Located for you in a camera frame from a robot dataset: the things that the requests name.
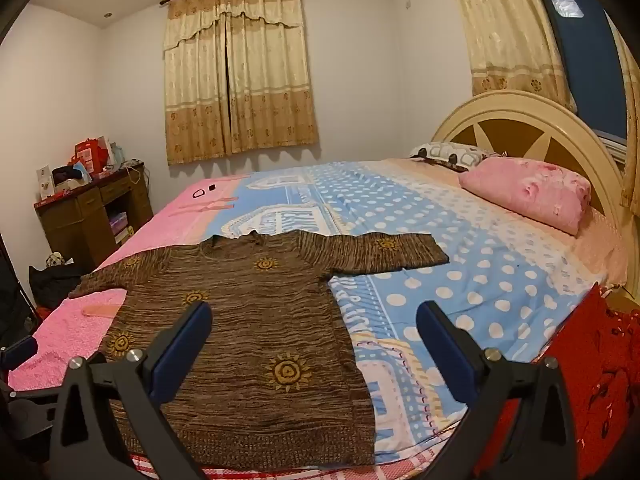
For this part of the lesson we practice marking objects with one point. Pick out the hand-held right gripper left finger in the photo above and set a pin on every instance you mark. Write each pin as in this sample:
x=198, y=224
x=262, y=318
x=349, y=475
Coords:
x=182, y=355

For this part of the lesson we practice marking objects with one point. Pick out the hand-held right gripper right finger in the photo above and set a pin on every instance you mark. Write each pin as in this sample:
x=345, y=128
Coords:
x=442, y=350

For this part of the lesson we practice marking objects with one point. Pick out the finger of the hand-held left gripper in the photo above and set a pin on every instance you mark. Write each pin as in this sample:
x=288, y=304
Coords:
x=21, y=350

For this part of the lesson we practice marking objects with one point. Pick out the brown knitted sweater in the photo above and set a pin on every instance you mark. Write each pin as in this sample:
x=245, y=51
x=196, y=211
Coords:
x=260, y=340

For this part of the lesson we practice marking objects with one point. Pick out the black chair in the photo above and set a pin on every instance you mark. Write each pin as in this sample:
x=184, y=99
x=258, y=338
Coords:
x=12, y=295

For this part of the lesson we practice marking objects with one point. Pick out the black bag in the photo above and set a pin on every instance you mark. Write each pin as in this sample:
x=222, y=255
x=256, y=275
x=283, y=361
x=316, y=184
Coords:
x=57, y=282

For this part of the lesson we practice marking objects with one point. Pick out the pink and blue printed blanket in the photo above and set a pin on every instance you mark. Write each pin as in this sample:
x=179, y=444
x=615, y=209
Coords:
x=475, y=280

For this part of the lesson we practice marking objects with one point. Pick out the white patterned cloth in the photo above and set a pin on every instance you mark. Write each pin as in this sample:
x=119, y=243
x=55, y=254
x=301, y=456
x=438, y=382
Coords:
x=55, y=259

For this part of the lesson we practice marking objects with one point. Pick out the stack of books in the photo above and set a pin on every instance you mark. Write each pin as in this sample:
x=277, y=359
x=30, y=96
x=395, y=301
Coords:
x=121, y=227

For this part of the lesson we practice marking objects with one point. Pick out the brown wooden desk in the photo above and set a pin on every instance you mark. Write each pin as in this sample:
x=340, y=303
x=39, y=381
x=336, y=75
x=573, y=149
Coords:
x=85, y=210

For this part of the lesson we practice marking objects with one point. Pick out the red patterned cloth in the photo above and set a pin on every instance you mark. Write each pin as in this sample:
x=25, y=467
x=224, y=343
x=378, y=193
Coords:
x=600, y=390

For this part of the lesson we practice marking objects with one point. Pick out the white box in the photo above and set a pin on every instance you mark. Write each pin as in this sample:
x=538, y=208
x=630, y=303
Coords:
x=44, y=185

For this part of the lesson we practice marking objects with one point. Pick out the pink pillow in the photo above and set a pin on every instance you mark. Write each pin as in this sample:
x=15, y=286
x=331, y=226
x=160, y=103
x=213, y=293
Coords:
x=530, y=192

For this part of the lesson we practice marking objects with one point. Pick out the white patterned pillow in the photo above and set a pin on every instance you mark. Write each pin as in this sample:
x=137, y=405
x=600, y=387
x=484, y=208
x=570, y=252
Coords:
x=450, y=152

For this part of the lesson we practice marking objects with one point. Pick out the red gift bag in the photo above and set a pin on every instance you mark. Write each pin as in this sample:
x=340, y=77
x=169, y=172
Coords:
x=92, y=155

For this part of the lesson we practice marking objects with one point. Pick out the cream bed headboard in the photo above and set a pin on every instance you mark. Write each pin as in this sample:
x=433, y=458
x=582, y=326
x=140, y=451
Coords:
x=505, y=127

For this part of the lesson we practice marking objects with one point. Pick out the beige patterned curtain panel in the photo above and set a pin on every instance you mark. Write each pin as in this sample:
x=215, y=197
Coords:
x=272, y=75
x=197, y=90

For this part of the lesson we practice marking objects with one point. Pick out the dark window pane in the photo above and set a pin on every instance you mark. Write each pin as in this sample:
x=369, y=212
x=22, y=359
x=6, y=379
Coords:
x=585, y=70

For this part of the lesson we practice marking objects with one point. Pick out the long beige side curtain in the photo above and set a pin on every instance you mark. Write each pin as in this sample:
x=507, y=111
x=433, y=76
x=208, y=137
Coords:
x=500, y=30

